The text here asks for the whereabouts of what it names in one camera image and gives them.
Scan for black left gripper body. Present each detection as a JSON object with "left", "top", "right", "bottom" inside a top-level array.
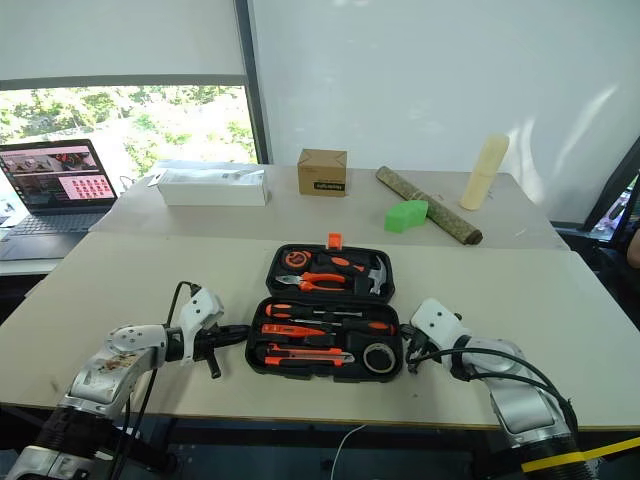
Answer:
[{"left": 192, "top": 324, "right": 237, "bottom": 363}]

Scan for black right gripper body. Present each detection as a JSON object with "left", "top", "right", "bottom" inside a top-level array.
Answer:
[{"left": 398, "top": 322, "right": 427, "bottom": 375}]

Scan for black electrical tape roll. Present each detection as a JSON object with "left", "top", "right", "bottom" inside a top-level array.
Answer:
[{"left": 361, "top": 341, "right": 399, "bottom": 375}]

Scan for orange black screwdriver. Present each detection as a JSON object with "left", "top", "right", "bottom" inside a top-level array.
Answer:
[
  {"left": 291, "top": 318, "right": 390, "bottom": 335},
  {"left": 264, "top": 301, "right": 364, "bottom": 322}
]

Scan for orange voltage tester pen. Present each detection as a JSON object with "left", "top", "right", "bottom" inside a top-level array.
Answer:
[{"left": 260, "top": 322, "right": 332, "bottom": 338}]

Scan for orange black utility knife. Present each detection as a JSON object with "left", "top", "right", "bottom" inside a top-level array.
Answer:
[{"left": 254, "top": 342, "right": 357, "bottom": 369}]

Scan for black plastic tool case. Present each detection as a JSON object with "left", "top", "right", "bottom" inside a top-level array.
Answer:
[{"left": 244, "top": 232, "right": 405, "bottom": 385}]

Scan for orange black tape measure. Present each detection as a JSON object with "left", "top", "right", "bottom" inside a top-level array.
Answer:
[{"left": 281, "top": 247, "right": 314, "bottom": 269}]

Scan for green foam block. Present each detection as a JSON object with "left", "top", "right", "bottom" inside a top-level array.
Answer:
[{"left": 383, "top": 199, "right": 431, "bottom": 234}]

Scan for brown speckled rolled mat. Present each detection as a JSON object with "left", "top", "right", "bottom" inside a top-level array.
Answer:
[{"left": 375, "top": 165, "right": 484, "bottom": 247}]

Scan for long white cardboard box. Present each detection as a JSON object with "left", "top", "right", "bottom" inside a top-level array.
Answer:
[{"left": 157, "top": 168, "right": 272, "bottom": 208}]

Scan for clear plastic package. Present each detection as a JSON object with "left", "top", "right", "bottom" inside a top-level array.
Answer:
[{"left": 146, "top": 160, "right": 267, "bottom": 189}]

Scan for small brown cardboard box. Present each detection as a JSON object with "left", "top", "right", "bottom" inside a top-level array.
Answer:
[{"left": 296, "top": 147, "right": 349, "bottom": 198}]

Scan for yellow tape strip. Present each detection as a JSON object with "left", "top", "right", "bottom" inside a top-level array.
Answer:
[{"left": 520, "top": 435, "right": 640, "bottom": 474}]

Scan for cream rolled sheet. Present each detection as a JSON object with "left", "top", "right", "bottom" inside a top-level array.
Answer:
[{"left": 458, "top": 132, "right": 511, "bottom": 212}]

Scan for open dark laptop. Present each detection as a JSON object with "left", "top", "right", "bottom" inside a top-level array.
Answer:
[{"left": 0, "top": 139, "right": 119, "bottom": 262}]

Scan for white roller blind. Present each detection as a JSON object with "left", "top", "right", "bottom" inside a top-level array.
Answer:
[{"left": 0, "top": 0, "right": 247, "bottom": 93}]

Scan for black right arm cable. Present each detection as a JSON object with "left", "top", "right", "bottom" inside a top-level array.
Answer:
[{"left": 405, "top": 343, "right": 582, "bottom": 437}]

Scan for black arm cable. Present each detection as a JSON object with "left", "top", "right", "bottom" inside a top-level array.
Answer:
[
  {"left": 105, "top": 280, "right": 202, "bottom": 480},
  {"left": 405, "top": 343, "right": 582, "bottom": 437}
]

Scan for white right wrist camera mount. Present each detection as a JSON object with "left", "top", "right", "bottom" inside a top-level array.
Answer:
[{"left": 409, "top": 297, "right": 474, "bottom": 352}]

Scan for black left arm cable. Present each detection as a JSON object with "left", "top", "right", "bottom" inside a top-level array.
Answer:
[{"left": 105, "top": 280, "right": 202, "bottom": 480}]

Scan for claw hammer orange black handle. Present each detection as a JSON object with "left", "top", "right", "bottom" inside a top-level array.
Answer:
[{"left": 316, "top": 253, "right": 390, "bottom": 297}]

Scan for orange handled pliers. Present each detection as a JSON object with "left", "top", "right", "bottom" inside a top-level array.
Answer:
[{"left": 274, "top": 270, "right": 348, "bottom": 293}]

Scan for black table frame bar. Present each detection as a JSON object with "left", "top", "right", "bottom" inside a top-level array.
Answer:
[{"left": 149, "top": 415, "right": 501, "bottom": 444}]

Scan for white hanging cable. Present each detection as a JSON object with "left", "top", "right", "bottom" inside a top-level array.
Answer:
[{"left": 329, "top": 423, "right": 369, "bottom": 480}]

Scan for black slanted frame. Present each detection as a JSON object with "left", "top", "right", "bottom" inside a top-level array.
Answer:
[{"left": 583, "top": 148, "right": 640, "bottom": 236}]

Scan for dark window frame post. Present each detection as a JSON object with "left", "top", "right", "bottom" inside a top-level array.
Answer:
[{"left": 232, "top": 0, "right": 274, "bottom": 165}]

